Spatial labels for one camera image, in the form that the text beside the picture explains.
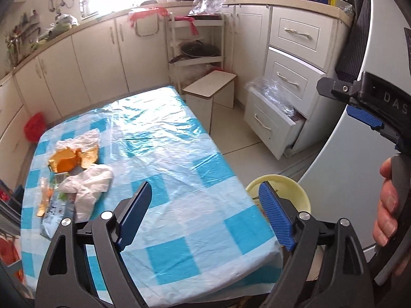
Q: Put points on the black frying pan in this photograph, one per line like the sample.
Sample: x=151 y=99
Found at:
x=200 y=49

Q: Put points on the person's right hand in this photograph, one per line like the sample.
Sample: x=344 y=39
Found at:
x=387 y=199

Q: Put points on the pale yellow bowl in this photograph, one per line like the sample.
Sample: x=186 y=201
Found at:
x=297 y=192

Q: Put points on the cupped orange peel half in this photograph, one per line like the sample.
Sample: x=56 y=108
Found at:
x=62 y=162

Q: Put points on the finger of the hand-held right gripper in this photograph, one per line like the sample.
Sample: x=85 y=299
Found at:
x=364 y=118
x=335 y=87

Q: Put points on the clear crumpled plastic bag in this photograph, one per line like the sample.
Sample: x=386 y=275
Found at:
x=207 y=1

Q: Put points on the white corner shelf rack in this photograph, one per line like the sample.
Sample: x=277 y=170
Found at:
x=175 y=45

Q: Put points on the orange peel piece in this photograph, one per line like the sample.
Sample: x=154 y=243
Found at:
x=88 y=157

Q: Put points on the small wooden stool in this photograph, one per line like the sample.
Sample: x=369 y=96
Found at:
x=208 y=85

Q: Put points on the red bag on floor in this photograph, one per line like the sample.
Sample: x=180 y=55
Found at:
x=33 y=128

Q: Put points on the blue snack packet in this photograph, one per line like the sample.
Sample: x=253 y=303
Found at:
x=57 y=215

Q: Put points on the blue checked tablecloth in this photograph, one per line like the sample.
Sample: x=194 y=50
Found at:
x=179 y=166

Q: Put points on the white plastic bag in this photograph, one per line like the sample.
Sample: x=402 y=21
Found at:
x=91 y=181

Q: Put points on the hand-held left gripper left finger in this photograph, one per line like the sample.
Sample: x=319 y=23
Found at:
x=135 y=213

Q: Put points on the cream base cabinets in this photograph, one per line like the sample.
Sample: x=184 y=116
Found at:
x=93 y=61

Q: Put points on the white hanging bin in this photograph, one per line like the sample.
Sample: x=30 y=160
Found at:
x=147 y=29

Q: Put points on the open cream drawer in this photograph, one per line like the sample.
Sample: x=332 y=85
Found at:
x=266 y=125

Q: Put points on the red plastic bag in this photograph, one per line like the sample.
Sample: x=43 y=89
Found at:
x=147 y=13

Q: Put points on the clear plastic bags bundle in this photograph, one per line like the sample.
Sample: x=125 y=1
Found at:
x=273 y=94

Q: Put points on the bag of green vegetables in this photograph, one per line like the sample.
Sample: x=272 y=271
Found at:
x=64 y=25

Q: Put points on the grey refrigerator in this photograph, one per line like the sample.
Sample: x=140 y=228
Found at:
x=346 y=157

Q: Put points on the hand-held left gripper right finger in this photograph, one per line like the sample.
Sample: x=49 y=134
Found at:
x=276 y=218

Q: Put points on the red patterned bag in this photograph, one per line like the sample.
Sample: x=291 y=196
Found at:
x=9 y=250

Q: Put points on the red cloth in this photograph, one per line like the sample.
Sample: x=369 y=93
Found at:
x=191 y=22

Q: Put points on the orange peel strip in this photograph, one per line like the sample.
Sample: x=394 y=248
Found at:
x=44 y=199

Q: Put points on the dark striped cloth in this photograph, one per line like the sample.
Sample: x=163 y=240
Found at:
x=353 y=38

